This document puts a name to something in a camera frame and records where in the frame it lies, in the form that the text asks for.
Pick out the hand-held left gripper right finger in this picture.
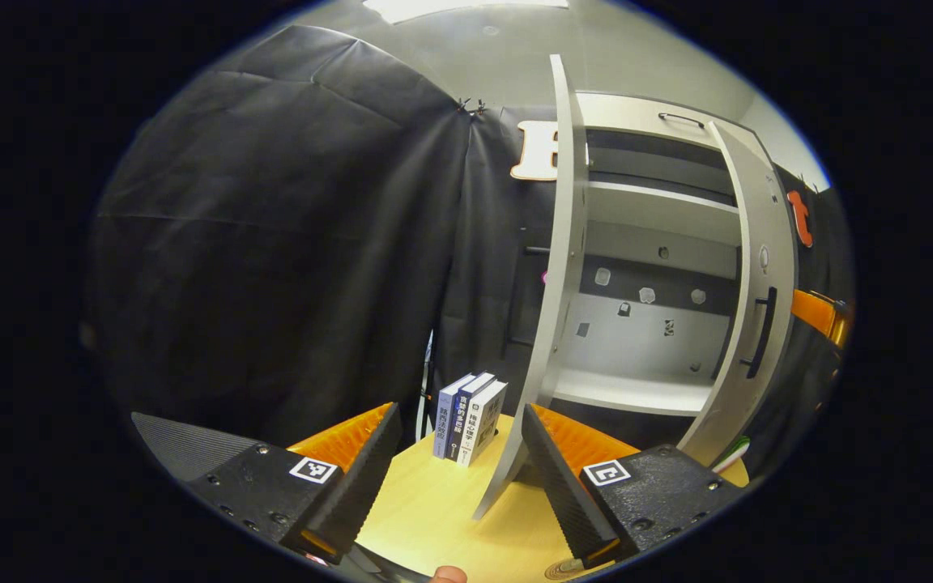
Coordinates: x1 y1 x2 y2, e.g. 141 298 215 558
520 403 749 570

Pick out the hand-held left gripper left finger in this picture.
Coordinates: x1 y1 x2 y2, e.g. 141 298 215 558
187 401 404 566

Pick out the black door handle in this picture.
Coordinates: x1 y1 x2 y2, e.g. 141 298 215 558
739 286 779 381
503 231 553 351

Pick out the white cabinet drawer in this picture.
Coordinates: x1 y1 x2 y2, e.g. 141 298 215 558
576 91 759 151

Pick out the dark blue book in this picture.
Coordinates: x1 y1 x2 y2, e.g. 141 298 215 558
445 372 496 464

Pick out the green and white object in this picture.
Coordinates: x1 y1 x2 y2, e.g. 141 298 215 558
713 436 752 475

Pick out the black backdrop cloth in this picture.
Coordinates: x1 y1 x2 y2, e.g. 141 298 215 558
90 24 852 479

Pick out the light blue book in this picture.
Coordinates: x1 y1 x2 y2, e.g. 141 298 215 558
432 374 476 461

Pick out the white cabinet door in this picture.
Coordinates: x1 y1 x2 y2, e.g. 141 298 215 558
677 121 799 469
473 54 591 521

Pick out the white and grey cabinet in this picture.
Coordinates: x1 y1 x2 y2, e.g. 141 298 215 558
568 91 801 432

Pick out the white book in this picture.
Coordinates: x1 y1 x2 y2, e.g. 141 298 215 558
458 381 509 469

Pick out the ceiling light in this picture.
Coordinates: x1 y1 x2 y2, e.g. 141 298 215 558
364 0 570 24

